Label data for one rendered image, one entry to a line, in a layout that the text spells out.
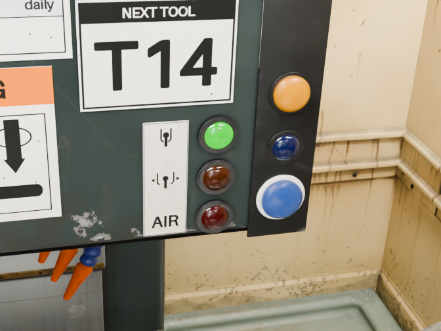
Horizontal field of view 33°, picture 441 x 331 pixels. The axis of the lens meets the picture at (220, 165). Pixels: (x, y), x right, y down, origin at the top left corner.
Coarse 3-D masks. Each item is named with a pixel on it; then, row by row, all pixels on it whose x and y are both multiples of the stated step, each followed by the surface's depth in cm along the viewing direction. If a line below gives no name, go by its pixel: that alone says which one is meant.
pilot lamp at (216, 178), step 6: (210, 168) 50; (216, 168) 50; (222, 168) 50; (204, 174) 50; (210, 174) 50; (216, 174) 50; (222, 174) 50; (228, 174) 50; (204, 180) 50; (210, 180) 50; (216, 180) 50; (222, 180) 50; (228, 180) 50; (210, 186) 50; (216, 186) 50; (222, 186) 50
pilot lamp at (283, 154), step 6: (282, 138) 50; (288, 138) 50; (294, 138) 50; (276, 144) 50; (282, 144) 50; (288, 144) 50; (294, 144) 50; (276, 150) 50; (282, 150) 50; (288, 150) 50; (294, 150) 50; (276, 156) 50; (282, 156) 50; (288, 156) 51; (294, 156) 51
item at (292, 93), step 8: (288, 80) 48; (296, 80) 48; (304, 80) 48; (280, 88) 48; (288, 88) 48; (296, 88) 48; (304, 88) 48; (280, 96) 48; (288, 96) 48; (296, 96) 48; (304, 96) 48; (280, 104) 48; (288, 104) 48; (296, 104) 49; (304, 104) 49
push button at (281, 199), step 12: (288, 180) 52; (264, 192) 52; (276, 192) 51; (288, 192) 52; (300, 192) 52; (264, 204) 52; (276, 204) 52; (288, 204) 52; (300, 204) 52; (276, 216) 52; (288, 216) 53
